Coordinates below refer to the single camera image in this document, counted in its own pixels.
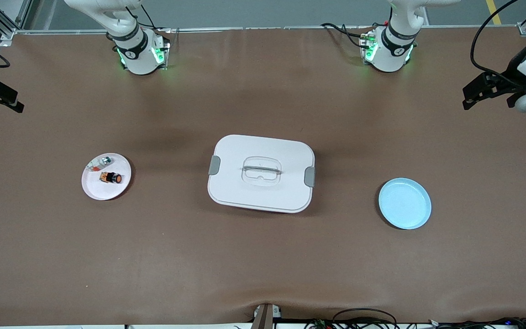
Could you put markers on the orange black push button switch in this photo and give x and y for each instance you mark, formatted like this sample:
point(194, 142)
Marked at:
point(116, 178)

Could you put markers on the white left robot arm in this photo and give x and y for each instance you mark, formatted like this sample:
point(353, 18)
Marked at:
point(391, 55)

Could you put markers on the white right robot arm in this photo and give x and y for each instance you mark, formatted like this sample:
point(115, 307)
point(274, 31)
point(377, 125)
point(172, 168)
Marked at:
point(139, 55)

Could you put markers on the white lidded storage box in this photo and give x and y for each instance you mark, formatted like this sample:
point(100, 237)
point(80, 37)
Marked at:
point(244, 192)

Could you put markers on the pale pink round plate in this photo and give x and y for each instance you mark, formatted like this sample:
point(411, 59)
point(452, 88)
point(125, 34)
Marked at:
point(103, 189)

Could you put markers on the light blue round plate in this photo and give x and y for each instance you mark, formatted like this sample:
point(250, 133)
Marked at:
point(404, 203)

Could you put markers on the white green push button switch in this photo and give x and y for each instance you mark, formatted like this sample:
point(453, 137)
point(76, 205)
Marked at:
point(105, 161)

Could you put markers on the aluminium table edge rail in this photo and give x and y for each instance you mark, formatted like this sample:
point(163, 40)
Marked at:
point(208, 29)

